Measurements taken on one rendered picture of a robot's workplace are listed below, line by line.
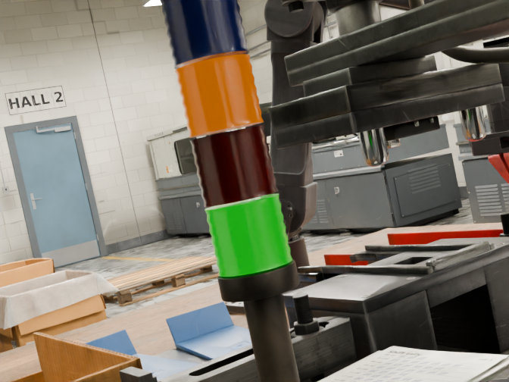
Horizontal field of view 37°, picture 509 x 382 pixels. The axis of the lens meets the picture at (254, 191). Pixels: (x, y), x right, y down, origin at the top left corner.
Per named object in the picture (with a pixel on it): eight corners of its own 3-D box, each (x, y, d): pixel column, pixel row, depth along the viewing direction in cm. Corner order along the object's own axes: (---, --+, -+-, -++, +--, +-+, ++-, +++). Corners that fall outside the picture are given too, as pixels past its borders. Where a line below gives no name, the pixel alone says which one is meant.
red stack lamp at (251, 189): (251, 193, 40) (237, 132, 40) (293, 188, 37) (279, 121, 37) (190, 208, 38) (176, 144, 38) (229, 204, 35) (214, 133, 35)
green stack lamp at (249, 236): (263, 257, 41) (251, 196, 40) (307, 257, 37) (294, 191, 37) (204, 276, 38) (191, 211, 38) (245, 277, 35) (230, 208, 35)
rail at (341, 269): (331, 290, 71) (325, 264, 70) (438, 296, 60) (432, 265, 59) (326, 292, 70) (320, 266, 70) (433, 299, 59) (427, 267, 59)
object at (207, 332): (228, 326, 85) (223, 301, 85) (294, 345, 71) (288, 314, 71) (170, 345, 82) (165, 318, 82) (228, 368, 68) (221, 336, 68)
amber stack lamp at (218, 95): (237, 129, 40) (223, 67, 40) (279, 118, 37) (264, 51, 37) (175, 141, 38) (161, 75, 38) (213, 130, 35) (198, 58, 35)
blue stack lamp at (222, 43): (223, 64, 40) (210, 1, 40) (263, 48, 37) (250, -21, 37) (160, 72, 38) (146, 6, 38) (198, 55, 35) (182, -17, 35)
